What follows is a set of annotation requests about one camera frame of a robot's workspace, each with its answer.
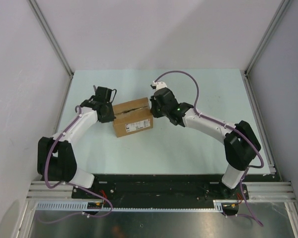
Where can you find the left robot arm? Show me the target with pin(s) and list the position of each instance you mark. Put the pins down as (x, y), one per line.
(56, 160)

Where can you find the right aluminium frame post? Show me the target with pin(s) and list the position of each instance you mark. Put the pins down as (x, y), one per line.
(271, 29)

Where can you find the left aluminium frame post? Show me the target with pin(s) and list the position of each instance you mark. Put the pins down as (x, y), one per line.
(38, 13)

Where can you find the aluminium frame post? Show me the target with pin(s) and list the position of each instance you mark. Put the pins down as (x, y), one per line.
(271, 29)
(38, 13)

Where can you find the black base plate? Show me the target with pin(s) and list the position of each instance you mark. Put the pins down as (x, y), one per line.
(162, 191)

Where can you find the brown cardboard express box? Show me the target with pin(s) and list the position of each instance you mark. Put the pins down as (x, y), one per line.
(132, 117)

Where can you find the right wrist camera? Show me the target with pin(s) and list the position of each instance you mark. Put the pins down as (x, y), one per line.
(158, 85)

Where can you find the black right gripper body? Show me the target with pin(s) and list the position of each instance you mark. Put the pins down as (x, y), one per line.
(157, 112)

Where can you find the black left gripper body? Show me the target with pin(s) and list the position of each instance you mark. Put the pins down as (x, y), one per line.
(110, 116)

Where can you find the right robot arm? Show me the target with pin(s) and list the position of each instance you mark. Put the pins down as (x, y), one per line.
(241, 145)

